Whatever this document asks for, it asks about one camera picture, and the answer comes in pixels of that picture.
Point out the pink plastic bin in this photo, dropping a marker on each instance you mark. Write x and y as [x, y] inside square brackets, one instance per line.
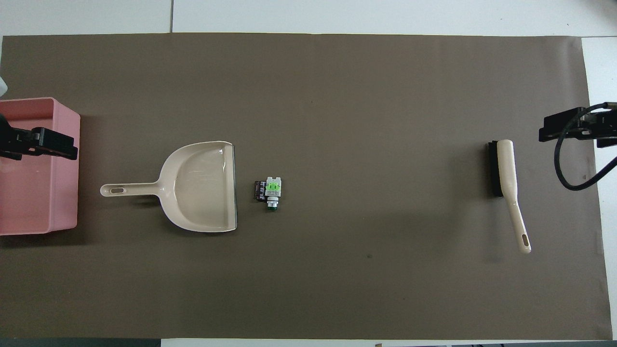
[38, 202]

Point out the cream plastic dustpan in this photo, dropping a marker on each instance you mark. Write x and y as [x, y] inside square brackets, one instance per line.
[197, 193]

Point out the white green push-button switch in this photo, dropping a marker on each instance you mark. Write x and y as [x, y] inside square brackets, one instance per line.
[273, 189]

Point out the cream hand brush black bristles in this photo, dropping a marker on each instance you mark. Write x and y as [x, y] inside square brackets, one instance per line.
[507, 164]

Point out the small black electronic part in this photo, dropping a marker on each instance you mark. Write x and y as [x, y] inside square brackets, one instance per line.
[260, 190]

